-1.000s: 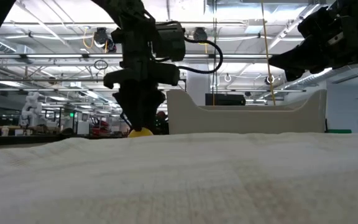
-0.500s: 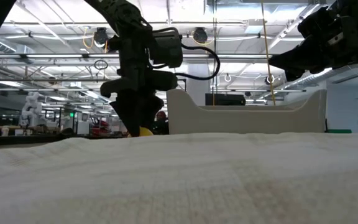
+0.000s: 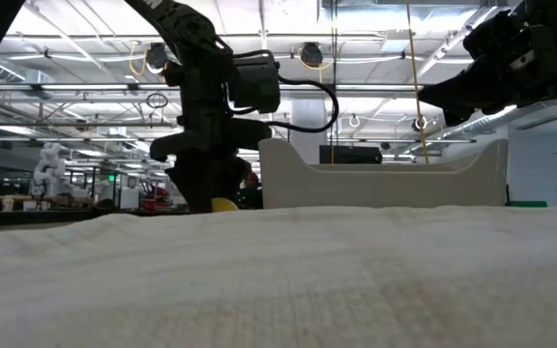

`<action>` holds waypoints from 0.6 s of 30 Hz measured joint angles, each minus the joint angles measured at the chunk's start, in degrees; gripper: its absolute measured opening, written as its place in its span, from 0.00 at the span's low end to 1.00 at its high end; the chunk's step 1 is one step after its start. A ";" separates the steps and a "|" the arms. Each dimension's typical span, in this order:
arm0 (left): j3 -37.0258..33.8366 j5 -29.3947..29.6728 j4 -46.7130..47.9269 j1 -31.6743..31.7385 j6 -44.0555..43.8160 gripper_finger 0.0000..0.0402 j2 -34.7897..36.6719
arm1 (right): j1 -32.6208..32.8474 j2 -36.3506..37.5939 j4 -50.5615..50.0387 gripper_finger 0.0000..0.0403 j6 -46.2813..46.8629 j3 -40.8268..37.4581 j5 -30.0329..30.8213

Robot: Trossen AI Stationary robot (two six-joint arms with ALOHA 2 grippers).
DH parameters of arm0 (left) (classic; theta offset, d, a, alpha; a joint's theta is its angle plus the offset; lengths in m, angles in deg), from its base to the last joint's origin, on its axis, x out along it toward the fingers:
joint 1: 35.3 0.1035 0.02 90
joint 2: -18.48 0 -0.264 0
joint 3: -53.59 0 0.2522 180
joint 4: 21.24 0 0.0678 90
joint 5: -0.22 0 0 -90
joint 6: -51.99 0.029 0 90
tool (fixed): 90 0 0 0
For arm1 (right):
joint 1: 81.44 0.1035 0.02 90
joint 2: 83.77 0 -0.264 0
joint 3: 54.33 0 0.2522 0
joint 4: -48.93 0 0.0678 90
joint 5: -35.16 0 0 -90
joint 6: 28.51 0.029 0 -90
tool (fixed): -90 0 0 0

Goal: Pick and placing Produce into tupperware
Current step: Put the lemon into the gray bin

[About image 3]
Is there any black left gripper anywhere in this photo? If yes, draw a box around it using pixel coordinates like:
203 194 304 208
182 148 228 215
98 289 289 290
149 57 273 215

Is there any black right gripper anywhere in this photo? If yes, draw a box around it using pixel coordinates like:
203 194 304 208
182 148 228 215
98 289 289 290
418 11 557 129

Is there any yellow toy lemon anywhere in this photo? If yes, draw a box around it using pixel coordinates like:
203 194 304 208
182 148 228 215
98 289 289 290
210 196 240 214

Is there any grey plastic tupperware container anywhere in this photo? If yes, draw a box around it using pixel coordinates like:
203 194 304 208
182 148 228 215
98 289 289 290
258 137 510 210

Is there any white checked dish towel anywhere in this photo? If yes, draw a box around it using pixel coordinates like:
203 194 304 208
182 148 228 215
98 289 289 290
0 205 557 348

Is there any black computer case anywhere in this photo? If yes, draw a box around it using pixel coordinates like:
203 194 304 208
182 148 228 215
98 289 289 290
319 144 384 165

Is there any green bin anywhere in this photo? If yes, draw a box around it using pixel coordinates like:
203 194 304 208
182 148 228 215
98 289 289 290
508 199 548 209

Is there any yellow cable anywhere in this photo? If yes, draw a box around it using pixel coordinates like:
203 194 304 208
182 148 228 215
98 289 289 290
405 0 430 165

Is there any hanging black cable loop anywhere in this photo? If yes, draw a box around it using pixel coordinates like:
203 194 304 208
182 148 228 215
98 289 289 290
145 91 170 110

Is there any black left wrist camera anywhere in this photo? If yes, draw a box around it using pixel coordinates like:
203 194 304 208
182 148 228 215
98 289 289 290
227 50 282 116

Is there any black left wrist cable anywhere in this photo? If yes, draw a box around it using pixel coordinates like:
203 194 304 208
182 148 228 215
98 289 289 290
232 47 340 134

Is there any ceiling cable reel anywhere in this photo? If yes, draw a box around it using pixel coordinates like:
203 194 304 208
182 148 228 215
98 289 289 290
144 42 169 70
299 42 325 69

